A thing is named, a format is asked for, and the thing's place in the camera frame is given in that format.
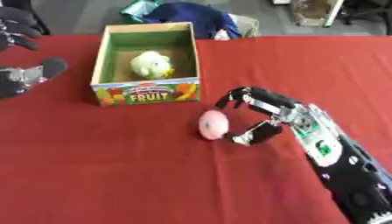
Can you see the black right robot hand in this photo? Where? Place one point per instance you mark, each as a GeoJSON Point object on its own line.
{"type": "Point", "coordinates": [266, 98]}

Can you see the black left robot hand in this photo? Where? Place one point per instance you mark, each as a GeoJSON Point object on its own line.
{"type": "Point", "coordinates": [20, 76]}

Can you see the silver and black right robot arm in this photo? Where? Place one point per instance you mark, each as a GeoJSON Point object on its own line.
{"type": "Point", "coordinates": [337, 157]}

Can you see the tan cardboard box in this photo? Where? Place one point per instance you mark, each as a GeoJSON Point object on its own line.
{"type": "Point", "coordinates": [312, 11]}

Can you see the cardboard box with green inside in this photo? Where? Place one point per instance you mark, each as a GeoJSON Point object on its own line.
{"type": "Point", "coordinates": [146, 64]}

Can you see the pink round toy fruit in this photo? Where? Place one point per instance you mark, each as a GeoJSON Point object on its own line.
{"type": "Point", "coordinates": [212, 124]}

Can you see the blue bag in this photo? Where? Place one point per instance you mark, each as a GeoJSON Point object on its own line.
{"type": "Point", "coordinates": [198, 18]}

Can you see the pale green toy fruit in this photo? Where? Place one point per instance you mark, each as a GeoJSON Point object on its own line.
{"type": "Point", "coordinates": [151, 64]}

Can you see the black office chair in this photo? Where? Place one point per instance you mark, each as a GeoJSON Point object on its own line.
{"type": "Point", "coordinates": [365, 12]}

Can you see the teal bag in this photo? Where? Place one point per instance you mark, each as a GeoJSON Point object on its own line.
{"type": "Point", "coordinates": [137, 10]}

